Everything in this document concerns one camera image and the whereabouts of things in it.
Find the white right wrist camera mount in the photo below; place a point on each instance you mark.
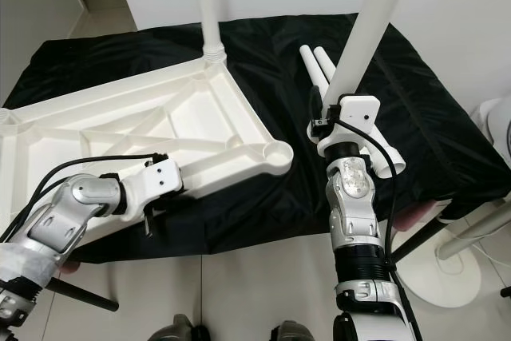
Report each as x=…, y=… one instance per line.
x=355, y=113

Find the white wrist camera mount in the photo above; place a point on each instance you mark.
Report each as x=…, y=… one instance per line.
x=355, y=113
x=156, y=185

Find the white plastic children table top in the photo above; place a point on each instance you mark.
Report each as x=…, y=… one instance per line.
x=112, y=125

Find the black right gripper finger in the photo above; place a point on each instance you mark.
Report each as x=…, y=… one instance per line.
x=314, y=105

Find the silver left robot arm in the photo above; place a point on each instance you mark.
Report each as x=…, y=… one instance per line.
x=56, y=229

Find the grey robot right leg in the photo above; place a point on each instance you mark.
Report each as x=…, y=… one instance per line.
x=297, y=333

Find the black metal table leg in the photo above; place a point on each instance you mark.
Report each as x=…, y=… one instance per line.
x=88, y=295
x=419, y=241

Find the black cloth table cover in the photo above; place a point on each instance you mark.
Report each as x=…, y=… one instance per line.
x=439, y=117

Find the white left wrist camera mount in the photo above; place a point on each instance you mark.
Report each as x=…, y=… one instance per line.
x=156, y=185

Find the white standing fan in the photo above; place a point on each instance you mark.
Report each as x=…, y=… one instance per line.
x=443, y=277

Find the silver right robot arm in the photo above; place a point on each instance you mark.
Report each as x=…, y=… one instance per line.
x=355, y=221

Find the grey robot leg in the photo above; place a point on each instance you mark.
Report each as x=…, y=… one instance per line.
x=180, y=329
x=297, y=333

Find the grey robot left leg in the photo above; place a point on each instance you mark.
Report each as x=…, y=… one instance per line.
x=180, y=329

